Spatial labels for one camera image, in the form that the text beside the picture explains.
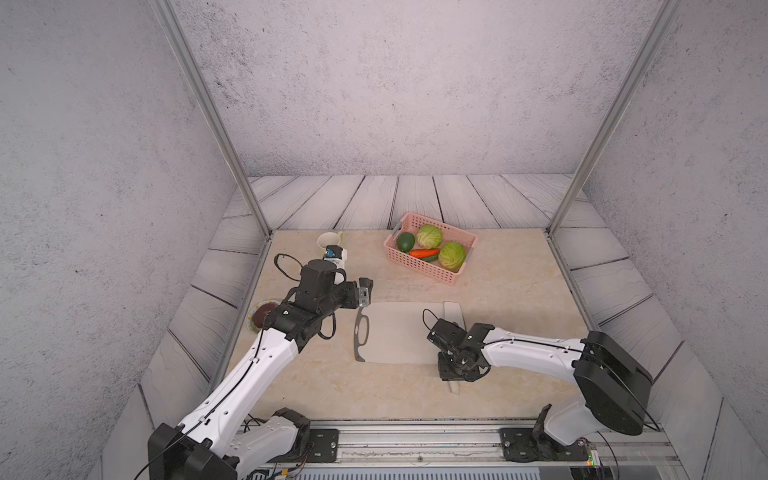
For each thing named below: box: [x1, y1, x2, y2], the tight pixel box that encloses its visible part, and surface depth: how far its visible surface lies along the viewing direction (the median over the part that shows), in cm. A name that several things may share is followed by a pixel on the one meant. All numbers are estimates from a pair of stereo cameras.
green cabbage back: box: [416, 224, 443, 250], surface depth 113 cm
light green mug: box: [316, 231, 344, 255], surface depth 110 cm
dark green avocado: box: [397, 232, 415, 254], surface depth 116 cm
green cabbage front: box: [438, 241, 466, 272], surface depth 106 cm
